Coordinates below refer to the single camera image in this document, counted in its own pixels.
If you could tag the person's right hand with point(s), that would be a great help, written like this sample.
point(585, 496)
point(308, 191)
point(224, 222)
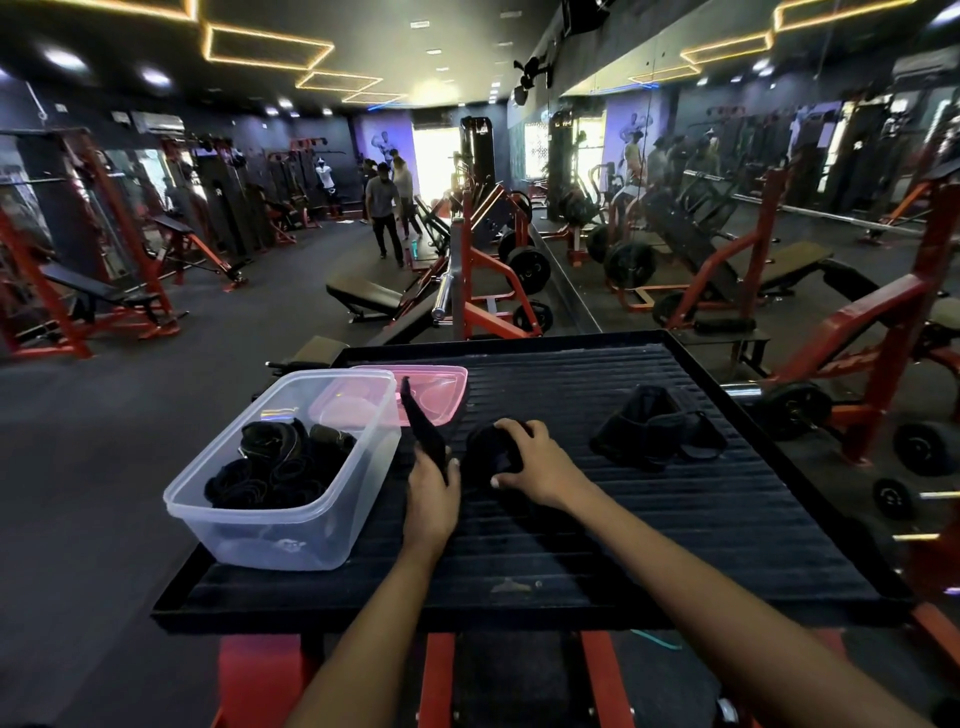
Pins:
point(547, 472)

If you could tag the person's left hand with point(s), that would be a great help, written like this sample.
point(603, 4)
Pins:
point(431, 510)

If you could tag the clear plastic container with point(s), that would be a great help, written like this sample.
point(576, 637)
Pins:
point(300, 544)

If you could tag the person's left forearm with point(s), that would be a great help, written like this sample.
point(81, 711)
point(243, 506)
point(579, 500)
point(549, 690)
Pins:
point(367, 645)

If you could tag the person's right forearm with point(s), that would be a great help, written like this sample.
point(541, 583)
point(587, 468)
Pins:
point(750, 622)

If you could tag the pink plastic lid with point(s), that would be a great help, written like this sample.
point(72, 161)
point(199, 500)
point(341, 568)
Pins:
point(439, 390)

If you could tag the black ribbed platform tray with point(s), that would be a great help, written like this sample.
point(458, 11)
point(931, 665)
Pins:
point(675, 525)

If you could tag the black weight plate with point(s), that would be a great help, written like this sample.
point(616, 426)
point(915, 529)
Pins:
point(529, 270)

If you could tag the chrome barbell sleeve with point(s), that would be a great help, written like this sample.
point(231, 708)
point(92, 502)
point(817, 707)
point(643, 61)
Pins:
point(442, 296)

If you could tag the red plate-loaded machine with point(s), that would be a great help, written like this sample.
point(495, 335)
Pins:
point(466, 262)

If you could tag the black low bench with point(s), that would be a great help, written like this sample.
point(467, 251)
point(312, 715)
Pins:
point(365, 294)

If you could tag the black weight stack machine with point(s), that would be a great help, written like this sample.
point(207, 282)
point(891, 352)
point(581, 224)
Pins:
point(225, 202)

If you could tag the red incline bench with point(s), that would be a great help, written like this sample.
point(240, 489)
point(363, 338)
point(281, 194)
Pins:
point(172, 223)

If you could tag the red power rack with bench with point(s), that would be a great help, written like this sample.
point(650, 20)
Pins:
point(90, 289)

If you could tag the white air conditioner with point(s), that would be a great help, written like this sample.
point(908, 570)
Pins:
point(157, 124)

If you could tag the yellow led ceiling light frames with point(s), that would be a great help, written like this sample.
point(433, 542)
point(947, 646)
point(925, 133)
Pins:
point(262, 64)

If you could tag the purple bodybuilder wall mural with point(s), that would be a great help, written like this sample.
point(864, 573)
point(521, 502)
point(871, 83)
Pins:
point(379, 139)

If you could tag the black wall fan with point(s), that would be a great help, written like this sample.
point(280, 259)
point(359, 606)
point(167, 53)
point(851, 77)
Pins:
point(530, 79)

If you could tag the large wall mirror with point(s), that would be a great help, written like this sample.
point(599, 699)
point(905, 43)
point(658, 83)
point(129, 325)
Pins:
point(825, 187)

